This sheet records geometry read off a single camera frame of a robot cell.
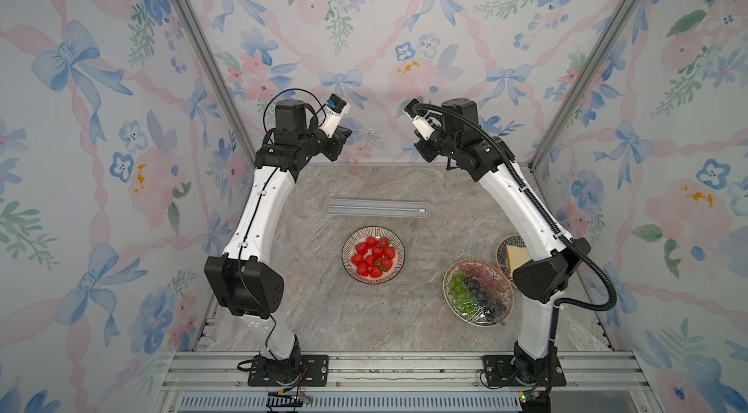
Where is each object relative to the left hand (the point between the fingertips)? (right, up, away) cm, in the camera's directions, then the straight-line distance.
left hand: (348, 127), depth 76 cm
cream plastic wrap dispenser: (+7, -22, +24) cm, 33 cm away
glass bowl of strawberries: (+6, -37, +17) cm, 41 cm away
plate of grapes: (+36, -46, +7) cm, 59 cm away
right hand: (+20, +1, +1) cm, 20 cm away
